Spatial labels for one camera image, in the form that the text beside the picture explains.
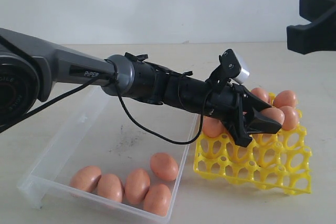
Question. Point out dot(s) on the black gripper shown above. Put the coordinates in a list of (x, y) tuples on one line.
[(235, 106)]

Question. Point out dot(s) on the clear plastic bin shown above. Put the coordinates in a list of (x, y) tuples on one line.
[(116, 137)]

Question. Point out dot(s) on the yellow plastic egg tray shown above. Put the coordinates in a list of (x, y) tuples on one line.
[(270, 161)]

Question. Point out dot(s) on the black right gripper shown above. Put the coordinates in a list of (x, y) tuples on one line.
[(319, 35)]

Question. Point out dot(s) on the brown egg corner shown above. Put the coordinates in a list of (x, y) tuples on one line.
[(285, 98)]

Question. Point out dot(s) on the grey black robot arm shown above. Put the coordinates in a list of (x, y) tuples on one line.
[(30, 67)]

